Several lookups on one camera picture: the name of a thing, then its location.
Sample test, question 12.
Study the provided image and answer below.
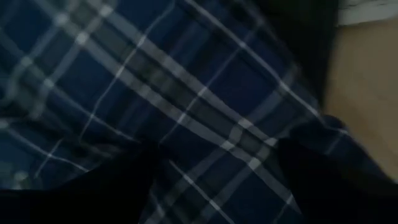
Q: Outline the blue plaid garment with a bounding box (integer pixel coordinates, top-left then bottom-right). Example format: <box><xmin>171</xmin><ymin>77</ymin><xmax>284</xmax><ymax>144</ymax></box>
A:
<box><xmin>0</xmin><ymin>0</ymin><xmax>396</xmax><ymax>224</ymax></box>

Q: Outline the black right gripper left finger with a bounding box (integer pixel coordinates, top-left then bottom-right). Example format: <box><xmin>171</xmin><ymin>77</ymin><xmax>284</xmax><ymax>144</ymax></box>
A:
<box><xmin>0</xmin><ymin>145</ymin><xmax>160</xmax><ymax>224</ymax></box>

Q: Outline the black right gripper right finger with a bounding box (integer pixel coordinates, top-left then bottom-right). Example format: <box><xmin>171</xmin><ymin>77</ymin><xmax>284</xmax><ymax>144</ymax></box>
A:
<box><xmin>275</xmin><ymin>136</ymin><xmax>398</xmax><ymax>224</ymax></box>

